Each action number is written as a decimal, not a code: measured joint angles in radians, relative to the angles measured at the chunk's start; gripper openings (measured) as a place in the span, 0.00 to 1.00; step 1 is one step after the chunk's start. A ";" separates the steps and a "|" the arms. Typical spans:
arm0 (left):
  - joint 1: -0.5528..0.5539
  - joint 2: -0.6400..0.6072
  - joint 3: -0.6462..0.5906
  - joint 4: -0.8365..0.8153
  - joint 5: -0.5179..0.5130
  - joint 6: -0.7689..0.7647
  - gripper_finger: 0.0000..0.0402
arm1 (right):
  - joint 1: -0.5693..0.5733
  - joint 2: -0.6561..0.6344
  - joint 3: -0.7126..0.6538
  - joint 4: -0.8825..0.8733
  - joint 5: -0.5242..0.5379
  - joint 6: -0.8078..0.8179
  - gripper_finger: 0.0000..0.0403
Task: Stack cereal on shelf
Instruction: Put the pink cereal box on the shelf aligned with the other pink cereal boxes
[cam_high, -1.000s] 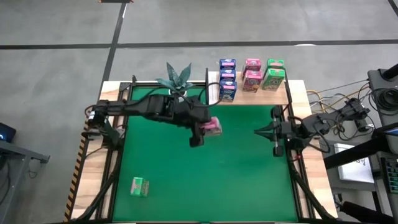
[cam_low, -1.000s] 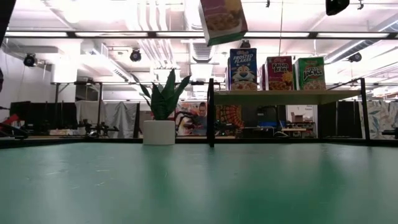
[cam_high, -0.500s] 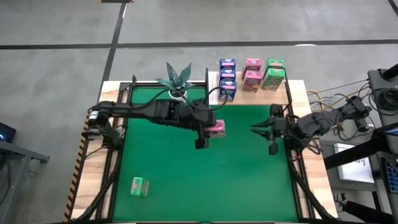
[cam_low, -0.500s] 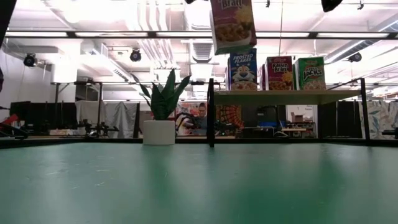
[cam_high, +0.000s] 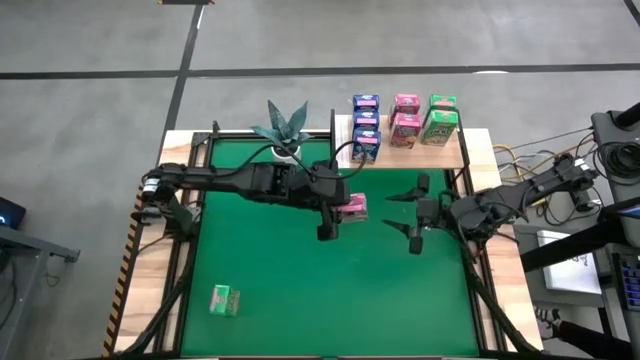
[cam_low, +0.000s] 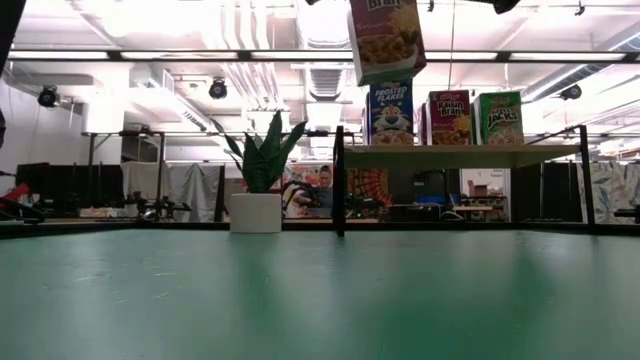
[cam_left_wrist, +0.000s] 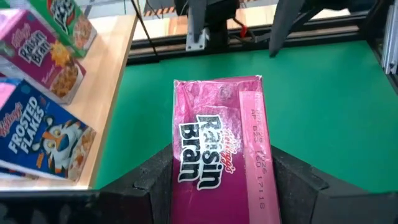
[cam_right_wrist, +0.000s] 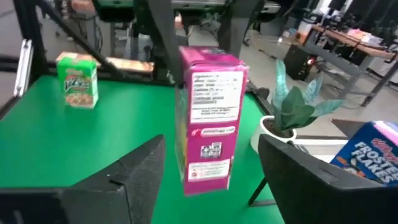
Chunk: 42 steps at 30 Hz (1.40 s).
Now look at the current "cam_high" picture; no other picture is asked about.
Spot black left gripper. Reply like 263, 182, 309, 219
299, 159, 354, 242

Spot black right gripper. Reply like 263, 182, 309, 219
382, 173, 441, 255

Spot magenta Raisin Bran cereal box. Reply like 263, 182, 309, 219
389, 112, 425, 150
391, 93, 422, 115
338, 192, 370, 225

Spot blue Frosted Flakes cereal box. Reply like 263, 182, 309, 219
350, 128, 383, 165
352, 110, 381, 132
352, 93, 381, 114

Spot green Apple Jacks cereal box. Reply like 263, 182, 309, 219
209, 284, 241, 318
428, 93, 459, 112
420, 109, 460, 148

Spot light wooden shelf board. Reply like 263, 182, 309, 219
334, 114, 466, 170

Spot white plant pot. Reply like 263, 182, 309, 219
271, 142, 303, 161

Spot blue-green succulent plant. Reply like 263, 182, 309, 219
249, 99, 314, 151

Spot green table mat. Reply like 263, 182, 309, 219
180, 138, 480, 357

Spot black metal beam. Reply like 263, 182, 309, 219
519, 197, 640, 274

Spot white flat box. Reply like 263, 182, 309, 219
537, 229, 604, 296

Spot black power brick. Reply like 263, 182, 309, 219
572, 188, 595, 212

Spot grey equipment cart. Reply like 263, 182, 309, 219
514, 102, 640, 360

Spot black control panel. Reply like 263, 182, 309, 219
612, 252, 640, 312

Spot yellow black hazard tape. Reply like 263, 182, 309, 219
102, 185, 141, 357

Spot grey metal desk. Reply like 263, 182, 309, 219
0, 224, 81, 360

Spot black device with blue light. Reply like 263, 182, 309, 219
0, 196, 27, 230

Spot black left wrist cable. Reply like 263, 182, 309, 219
214, 141, 369, 181

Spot coiled black cable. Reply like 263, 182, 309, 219
597, 141, 640, 180

